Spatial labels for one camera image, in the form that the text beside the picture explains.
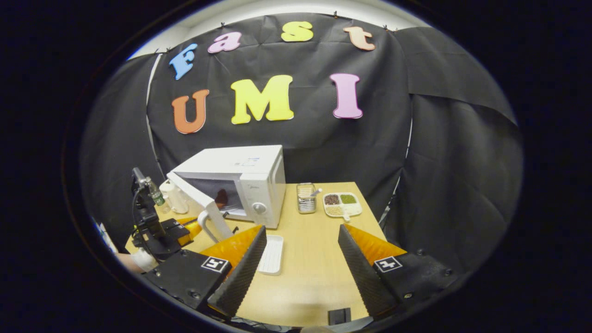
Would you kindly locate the red meat slice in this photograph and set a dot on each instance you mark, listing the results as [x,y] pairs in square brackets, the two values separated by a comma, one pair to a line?
[222,199]

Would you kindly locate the metal spoon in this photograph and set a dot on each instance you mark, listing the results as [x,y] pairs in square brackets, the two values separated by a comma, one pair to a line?
[316,192]

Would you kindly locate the white toaster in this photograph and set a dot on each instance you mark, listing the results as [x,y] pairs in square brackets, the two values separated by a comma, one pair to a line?
[175,199]

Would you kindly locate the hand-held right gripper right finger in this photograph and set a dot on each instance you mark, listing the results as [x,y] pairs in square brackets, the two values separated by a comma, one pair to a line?
[365,277]

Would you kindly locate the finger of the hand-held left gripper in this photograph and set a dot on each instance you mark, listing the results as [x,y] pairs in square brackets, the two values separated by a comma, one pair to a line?
[194,231]
[187,220]

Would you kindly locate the white blue panel edge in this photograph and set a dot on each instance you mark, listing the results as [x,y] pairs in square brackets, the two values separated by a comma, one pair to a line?
[106,240]

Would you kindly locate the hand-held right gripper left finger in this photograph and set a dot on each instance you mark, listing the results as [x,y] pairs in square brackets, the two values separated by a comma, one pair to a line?
[240,277]

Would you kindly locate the white microwave oven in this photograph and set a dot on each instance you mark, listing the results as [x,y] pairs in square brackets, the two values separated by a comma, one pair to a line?
[259,185]

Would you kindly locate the clear plastic water bottle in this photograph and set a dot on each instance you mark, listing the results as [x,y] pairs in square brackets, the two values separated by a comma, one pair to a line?
[156,194]

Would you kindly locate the white rectangular tray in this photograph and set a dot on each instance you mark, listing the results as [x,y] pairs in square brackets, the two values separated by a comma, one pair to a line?
[272,254]

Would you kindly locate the white divided dish with beans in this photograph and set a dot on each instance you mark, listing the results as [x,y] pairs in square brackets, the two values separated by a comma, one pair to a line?
[342,203]

